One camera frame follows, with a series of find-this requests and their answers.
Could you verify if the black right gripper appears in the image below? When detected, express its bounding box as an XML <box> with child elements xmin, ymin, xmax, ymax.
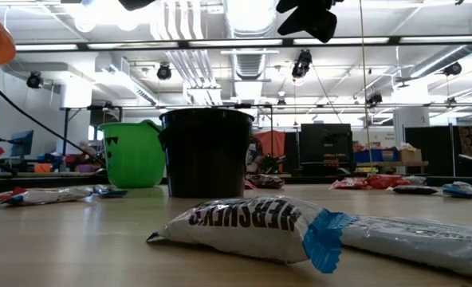
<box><xmin>275</xmin><ymin>0</ymin><xmax>339</xmax><ymax>44</ymax></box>

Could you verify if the brown Snickers candy bar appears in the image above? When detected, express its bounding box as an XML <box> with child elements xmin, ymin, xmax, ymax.
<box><xmin>246</xmin><ymin>173</ymin><xmax>286</xmax><ymax>191</ymax></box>
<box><xmin>391</xmin><ymin>185</ymin><xmax>439</xmax><ymax>196</ymax></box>

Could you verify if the black large screen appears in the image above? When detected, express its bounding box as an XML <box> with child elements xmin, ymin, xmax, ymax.
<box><xmin>299</xmin><ymin>123</ymin><xmax>355</xmax><ymax>176</ymax></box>

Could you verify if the orange fabric panel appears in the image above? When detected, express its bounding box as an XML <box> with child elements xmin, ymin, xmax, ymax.
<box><xmin>254</xmin><ymin>130</ymin><xmax>287</xmax><ymax>159</ymax></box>

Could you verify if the blue storage bin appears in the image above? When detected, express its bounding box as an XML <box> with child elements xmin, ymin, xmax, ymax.
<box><xmin>354</xmin><ymin>149</ymin><xmax>399</xmax><ymax>163</ymax></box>

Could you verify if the black metal gantry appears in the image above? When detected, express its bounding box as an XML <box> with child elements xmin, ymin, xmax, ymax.
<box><xmin>59</xmin><ymin>102</ymin><xmax>472</xmax><ymax>163</ymax></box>

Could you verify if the green plastic face bucket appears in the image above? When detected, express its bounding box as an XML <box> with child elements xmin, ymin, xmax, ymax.
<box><xmin>98</xmin><ymin>119</ymin><xmax>167</xmax><ymax>190</ymax></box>

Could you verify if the wooden table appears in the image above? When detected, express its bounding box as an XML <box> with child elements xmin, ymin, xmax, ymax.
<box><xmin>355</xmin><ymin>160</ymin><xmax>430</xmax><ymax>175</ymax></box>

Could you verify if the cardboard box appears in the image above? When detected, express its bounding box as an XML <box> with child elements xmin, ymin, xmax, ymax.
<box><xmin>398</xmin><ymin>147</ymin><xmax>423</xmax><ymax>163</ymax></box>

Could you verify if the black plastic bucket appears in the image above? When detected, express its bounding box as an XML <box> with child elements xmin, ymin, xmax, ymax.
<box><xmin>158</xmin><ymin>107</ymin><xmax>256</xmax><ymax>199</ymax></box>

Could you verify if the black partition panel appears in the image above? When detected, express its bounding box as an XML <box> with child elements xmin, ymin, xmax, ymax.
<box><xmin>403</xmin><ymin>126</ymin><xmax>456</xmax><ymax>177</ymax></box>

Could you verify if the grey computer monitor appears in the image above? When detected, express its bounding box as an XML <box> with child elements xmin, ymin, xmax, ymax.
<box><xmin>10</xmin><ymin>130</ymin><xmax>35</xmax><ymax>158</ymax></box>

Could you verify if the black office chair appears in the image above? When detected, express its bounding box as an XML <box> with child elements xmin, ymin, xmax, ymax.
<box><xmin>457</xmin><ymin>153</ymin><xmax>472</xmax><ymax>178</ymax></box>

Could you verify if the silver ventilation duct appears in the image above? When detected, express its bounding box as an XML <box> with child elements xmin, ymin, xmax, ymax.
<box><xmin>222</xmin><ymin>0</ymin><xmax>280</xmax><ymax>105</ymax></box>

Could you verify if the thin hanging cable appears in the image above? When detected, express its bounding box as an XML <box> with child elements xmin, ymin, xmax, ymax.
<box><xmin>358</xmin><ymin>0</ymin><xmax>375</xmax><ymax>171</ymax></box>

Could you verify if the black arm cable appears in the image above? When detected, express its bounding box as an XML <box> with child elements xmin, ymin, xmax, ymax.
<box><xmin>0</xmin><ymin>81</ymin><xmax>108</xmax><ymax>168</ymax></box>

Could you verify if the black aluminium table frame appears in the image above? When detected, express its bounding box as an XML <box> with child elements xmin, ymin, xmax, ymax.
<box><xmin>0</xmin><ymin>36</ymin><xmax>472</xmax><ymax>195</ymax></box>

